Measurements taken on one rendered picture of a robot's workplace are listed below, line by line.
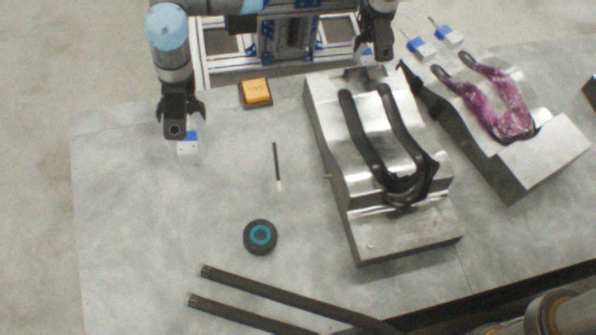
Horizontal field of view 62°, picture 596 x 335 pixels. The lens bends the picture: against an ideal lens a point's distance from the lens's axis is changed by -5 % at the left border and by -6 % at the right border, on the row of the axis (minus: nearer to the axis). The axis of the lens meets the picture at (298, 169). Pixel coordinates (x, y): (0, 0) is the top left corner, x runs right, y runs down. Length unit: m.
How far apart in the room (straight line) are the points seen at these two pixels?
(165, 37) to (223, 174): 0.47
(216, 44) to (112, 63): 0.55
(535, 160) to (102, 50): 1.99
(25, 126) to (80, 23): 0.62
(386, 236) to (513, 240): 0.35
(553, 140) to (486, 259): 0.36
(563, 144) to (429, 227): 0.44
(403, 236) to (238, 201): 0.40
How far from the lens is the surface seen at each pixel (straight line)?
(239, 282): 1.16
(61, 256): 2.20
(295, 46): 2.13
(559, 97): 1.72
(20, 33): 2.88
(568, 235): 1.49
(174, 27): 0.95
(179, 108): 1.09
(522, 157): 1.39
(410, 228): 1.25
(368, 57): 1.49
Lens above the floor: 1.97
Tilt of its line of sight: 62 degrees down
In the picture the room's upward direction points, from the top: 11 degrees clockwise
